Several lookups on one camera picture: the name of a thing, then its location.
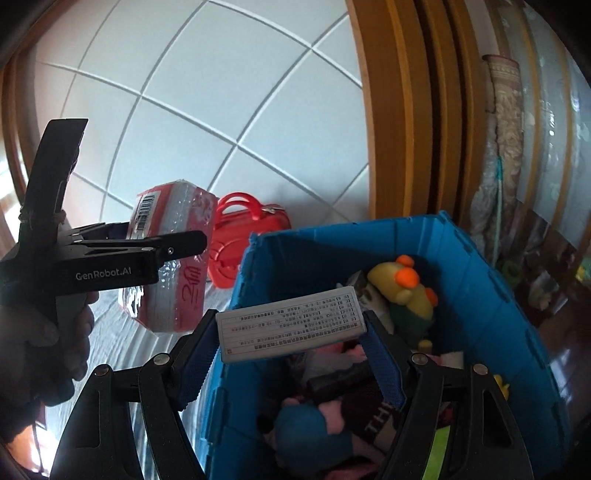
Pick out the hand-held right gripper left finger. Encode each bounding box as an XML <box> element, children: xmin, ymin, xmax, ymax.
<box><xmin>50</xmin><ymin>309</ymin><xmax>219</xmax><ymax>480</ymax></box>

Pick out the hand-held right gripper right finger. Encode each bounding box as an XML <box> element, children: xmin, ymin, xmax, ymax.
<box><xmin>362</xmin><ymin>310</ymin><xmax>530</xmax><ymax>480</ymax></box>

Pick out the pink tissue pack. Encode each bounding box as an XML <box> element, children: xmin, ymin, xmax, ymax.
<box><xmin>118</xmin><ymin>180</ymin><xmax>219</xmax><ymax>334</ymax></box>

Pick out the green and yellow duck plush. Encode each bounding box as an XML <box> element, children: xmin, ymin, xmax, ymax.
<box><xmin>366</xmin><ymin>255</ymin><xmax>439</xmax><ymax>352</ymax></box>

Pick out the white medicine box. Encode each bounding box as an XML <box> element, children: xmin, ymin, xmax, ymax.
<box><xmin>215</xmin><ymin>285</ymin><xmax>369</xmax><ymax>365</ymax></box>

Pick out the blue plastic crate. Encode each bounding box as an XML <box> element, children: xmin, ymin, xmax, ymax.
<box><xmin>202</xmin><ymin>211</ymin><xmax>572</xmax><ymax>480</ymax></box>

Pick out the person's left hand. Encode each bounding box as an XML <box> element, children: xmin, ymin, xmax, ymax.
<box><xmin>0</xmin><ymin>292</ymin><xmax>100</xmax><ymax>408</ymax></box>

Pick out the pink plush toy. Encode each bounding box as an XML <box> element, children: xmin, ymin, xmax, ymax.
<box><xmin>286</xmin><ymin>342</ymin><xmax>371</xmax><ymax>385</ymax></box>

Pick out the dark red knit hat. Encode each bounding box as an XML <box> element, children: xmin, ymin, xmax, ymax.
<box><xmin>323</xmin><ymin>381</ymin><xmax>409</xmax><ymax>450</ymax></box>

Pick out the red small suitcase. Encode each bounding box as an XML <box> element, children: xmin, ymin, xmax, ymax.
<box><xmin>206</xmin><ymin>192</ymin><xmax>293</xmax><ymax>291</ymax></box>

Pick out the blue plush toy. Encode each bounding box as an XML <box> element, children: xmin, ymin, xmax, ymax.
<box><xmin>274</xmin><ymin>397</ymin><xmax>356</xmax><ymax>463</ymax></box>

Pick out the neon yellow cloth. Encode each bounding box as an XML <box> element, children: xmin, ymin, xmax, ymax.
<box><xmin>417</xmin><ymin>414</ymin><xmax>452</xmax><ymax>480</ymax></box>

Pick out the rolled patterned carpet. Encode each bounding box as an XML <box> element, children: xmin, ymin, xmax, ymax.
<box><xmin>470</xmin><ymin>54</ymin><xmax>528</xmax><ymax>265</ymax></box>

